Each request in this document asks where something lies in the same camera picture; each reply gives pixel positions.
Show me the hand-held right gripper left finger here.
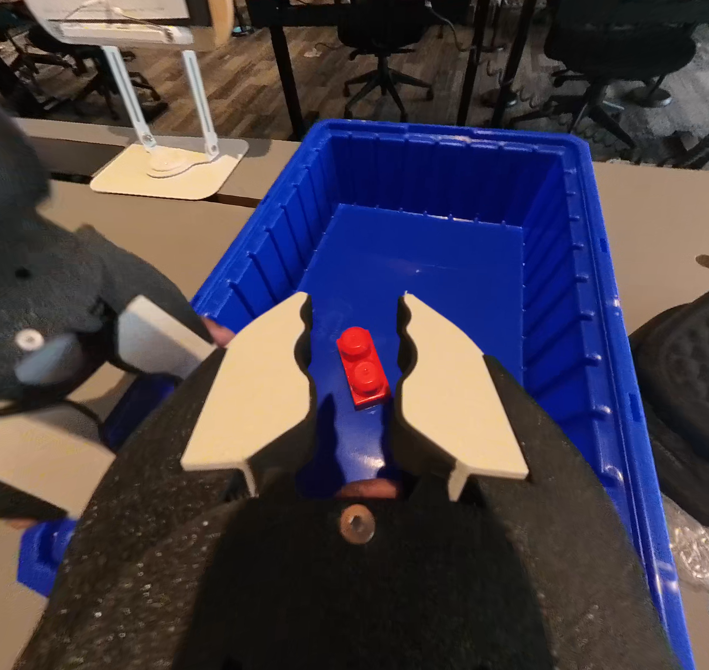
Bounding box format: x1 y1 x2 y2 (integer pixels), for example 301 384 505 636
181 292 318 498

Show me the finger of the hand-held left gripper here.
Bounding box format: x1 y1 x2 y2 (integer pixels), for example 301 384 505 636
119 295 218 380
0 410 117 521

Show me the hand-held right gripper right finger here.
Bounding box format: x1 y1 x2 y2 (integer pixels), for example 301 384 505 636
389 292 530 502

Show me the red two-stud block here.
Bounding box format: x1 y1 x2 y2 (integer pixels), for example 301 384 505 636
336 327 391 409

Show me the blue plastic bin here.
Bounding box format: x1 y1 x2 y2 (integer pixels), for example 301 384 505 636
17 119 696 670

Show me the black office chair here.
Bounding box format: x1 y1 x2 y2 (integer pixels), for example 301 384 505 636
0 8 167 122
338 0 435 122
510 0 699 150

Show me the clear plastic wrap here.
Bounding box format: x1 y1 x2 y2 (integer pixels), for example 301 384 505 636
667 493 709 588

